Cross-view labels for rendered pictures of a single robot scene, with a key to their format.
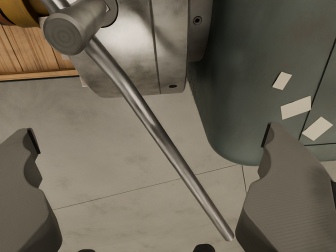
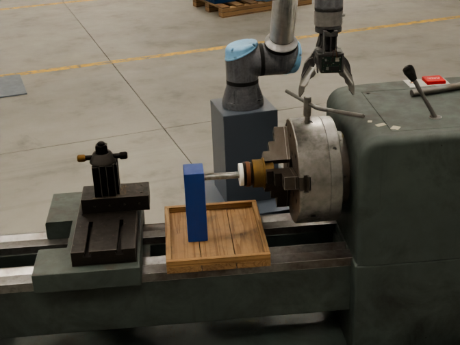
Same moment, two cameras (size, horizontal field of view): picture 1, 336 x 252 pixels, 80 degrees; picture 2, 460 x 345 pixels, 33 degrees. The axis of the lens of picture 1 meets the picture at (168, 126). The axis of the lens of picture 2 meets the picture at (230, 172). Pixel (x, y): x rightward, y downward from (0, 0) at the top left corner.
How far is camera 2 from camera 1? 225 cm
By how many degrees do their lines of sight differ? 99
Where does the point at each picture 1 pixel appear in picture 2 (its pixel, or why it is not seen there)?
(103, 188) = not seen: outside the picture
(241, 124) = (364, 132)
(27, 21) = (260, 169)
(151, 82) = (324, 144)
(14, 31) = (207, 245)
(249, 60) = (357, 123)
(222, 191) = not seen: outside the picture
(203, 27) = (343, 142)
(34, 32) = (223, 245)
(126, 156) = not seen: outside the picture
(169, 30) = (328, 125)
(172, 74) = (333, 139)
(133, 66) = (317, 135)
